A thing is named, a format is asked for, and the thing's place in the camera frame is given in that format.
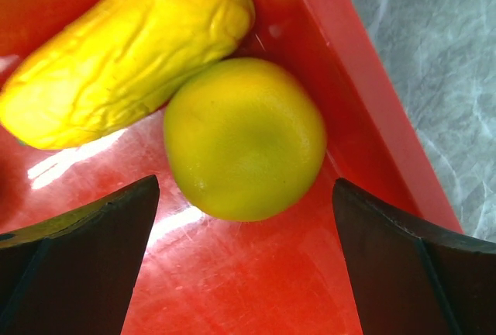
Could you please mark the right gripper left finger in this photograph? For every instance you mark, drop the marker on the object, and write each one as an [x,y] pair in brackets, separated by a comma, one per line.
[75,273]

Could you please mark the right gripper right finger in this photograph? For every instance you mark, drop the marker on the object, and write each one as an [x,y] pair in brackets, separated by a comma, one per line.
[408,275]

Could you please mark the red plastic bin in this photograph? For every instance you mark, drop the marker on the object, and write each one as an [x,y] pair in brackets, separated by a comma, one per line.
[285,275]

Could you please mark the yellow lemon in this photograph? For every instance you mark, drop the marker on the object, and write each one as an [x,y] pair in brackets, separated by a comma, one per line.
[243,140]

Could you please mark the yellow banana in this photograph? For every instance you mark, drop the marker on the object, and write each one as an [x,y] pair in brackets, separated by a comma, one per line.
[116,64]

